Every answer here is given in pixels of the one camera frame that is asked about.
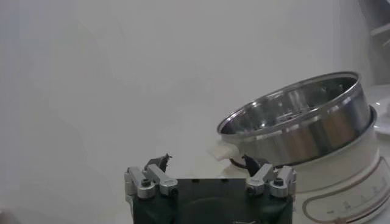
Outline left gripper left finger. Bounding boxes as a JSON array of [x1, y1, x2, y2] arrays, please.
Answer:
[[124, 153, 179, 200]]

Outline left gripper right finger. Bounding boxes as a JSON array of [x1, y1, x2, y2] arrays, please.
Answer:
[[242, 154, 297, 198]]

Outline white electric cooker base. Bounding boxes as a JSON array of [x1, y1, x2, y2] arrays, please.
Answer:
[[210, 105, 390, 224]]

